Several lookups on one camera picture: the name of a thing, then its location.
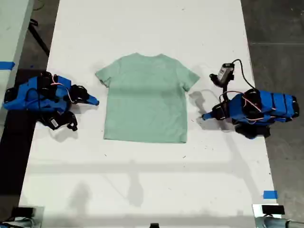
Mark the shiny metal plate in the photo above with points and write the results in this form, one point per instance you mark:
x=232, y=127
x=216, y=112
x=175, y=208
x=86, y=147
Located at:
x=256, y=210
x=39, y=213

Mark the black camera stalk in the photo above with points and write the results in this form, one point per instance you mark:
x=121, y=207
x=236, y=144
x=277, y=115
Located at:
x=225, y=89

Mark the blue tape strip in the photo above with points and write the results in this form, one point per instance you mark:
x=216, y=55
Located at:
x=6, y=65
x=270, y=194

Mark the small black block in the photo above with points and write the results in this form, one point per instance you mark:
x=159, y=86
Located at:
x=154, y=225

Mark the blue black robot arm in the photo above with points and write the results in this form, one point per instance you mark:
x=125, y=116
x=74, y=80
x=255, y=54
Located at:
x=21, y=99
x=273, y=107

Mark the pale green t-shirt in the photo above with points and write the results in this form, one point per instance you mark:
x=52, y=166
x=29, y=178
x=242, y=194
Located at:
x=145, y=107

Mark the black stand leg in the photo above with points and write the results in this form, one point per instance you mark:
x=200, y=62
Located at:
x=38, y=38

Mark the small black box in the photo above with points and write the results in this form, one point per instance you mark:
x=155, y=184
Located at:
x=273, y=209
x=22, y=211

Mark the grey blue object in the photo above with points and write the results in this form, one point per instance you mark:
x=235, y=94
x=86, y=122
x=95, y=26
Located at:
x=21, y=224
x=273, y=223

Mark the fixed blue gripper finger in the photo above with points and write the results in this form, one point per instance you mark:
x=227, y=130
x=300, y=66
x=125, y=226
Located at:
x=210, y=114
x=92, y=97

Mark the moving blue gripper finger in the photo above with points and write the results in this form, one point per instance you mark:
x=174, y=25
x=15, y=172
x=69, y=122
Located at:
x=211, y=117
x=90, y=102

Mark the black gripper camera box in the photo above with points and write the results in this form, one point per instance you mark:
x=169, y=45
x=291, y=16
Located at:
x=224, y=71
x=53, y=122

